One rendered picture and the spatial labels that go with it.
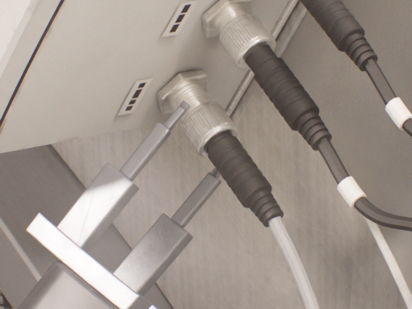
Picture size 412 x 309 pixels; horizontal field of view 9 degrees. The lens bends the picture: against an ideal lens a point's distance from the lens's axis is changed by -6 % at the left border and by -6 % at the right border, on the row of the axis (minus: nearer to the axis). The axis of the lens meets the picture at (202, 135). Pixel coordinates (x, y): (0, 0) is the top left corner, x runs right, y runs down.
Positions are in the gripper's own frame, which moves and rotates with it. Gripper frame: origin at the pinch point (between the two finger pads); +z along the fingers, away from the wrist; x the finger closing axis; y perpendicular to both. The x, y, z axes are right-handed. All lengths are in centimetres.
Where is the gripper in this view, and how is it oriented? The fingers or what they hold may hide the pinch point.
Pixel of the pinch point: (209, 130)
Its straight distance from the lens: 84.3
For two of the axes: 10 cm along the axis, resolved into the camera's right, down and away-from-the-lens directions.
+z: 6.3, -7.7, 0.6
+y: 7.0, 5.4, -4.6
